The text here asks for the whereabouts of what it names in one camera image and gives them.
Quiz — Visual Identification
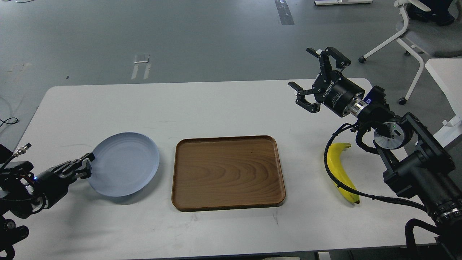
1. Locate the light blue plate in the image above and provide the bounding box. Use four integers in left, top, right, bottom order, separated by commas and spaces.
88, 132, 160, 197

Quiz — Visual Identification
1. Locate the yellow banana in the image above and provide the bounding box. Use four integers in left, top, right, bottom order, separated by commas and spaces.
327, 143, 360, 204

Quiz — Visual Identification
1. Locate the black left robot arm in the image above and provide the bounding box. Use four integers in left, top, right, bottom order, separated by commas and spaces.
0, 143, 95, 260

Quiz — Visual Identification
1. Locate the white side table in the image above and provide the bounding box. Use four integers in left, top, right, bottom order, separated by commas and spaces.
425, 58, 462, 145

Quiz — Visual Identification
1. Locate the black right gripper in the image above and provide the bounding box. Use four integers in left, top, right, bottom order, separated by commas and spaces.
288, 47, 365, 117

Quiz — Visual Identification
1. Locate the brown wooden tray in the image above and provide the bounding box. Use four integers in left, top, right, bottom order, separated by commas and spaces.
171, 135, 287, 212

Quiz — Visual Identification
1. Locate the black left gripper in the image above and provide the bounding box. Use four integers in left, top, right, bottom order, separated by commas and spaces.
34, 153, 96, 209

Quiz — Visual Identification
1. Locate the white desk base far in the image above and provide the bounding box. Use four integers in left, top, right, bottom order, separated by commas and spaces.
314, 0, 373, 7

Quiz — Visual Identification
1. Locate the white office chair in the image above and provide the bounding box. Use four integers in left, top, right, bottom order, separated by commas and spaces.
358, 0, 462, 105

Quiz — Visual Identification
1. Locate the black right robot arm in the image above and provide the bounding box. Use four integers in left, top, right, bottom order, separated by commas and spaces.
288, 47, 461, 260

